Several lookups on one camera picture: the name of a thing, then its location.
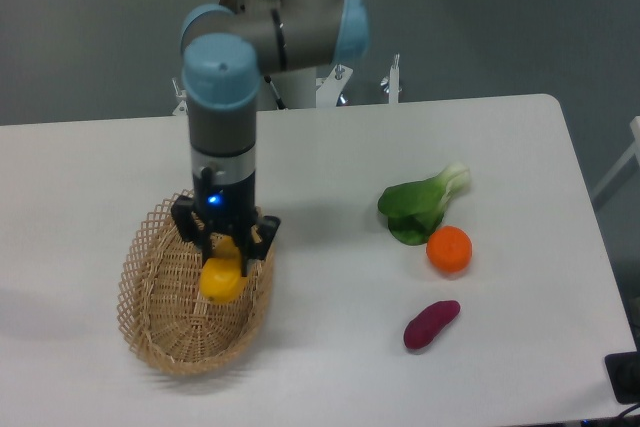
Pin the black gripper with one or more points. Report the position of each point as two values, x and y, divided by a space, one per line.
225 209

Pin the yellow mango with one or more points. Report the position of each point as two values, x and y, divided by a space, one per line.
221 280

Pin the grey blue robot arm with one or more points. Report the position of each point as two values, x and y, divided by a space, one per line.
226 55

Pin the woven wicker basket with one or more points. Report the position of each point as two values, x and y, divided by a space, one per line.
164 318

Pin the green bok choy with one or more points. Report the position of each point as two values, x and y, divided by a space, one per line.
414 210

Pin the purple sweet potato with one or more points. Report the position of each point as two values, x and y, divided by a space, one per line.
427 325

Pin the orange tangerine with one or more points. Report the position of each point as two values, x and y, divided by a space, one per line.
449 249

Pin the black device at table edge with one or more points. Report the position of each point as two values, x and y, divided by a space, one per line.
623 373

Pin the white frame at right edge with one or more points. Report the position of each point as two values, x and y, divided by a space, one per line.
620 172

